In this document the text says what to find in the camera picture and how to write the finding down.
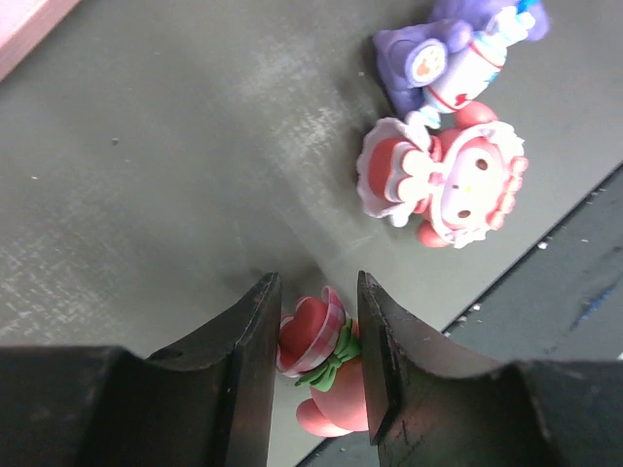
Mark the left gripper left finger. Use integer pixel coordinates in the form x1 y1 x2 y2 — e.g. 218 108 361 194
1 273 281 466

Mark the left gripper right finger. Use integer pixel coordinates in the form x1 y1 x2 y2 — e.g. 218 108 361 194
357 271 622 466

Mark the pink doll green bow toy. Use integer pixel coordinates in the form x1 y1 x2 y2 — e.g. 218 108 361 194
275 286 369 438

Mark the pink three-tier toy shelf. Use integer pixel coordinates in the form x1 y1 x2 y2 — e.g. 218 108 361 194
0 0 80 80

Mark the pink bonnet melody toy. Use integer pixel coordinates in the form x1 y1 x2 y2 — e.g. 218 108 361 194
356 102 529 248

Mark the purple bunny striped shirt toy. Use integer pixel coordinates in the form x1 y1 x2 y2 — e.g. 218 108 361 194
373 1 550 128

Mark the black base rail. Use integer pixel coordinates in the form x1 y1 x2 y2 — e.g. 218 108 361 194
304 171 622 466

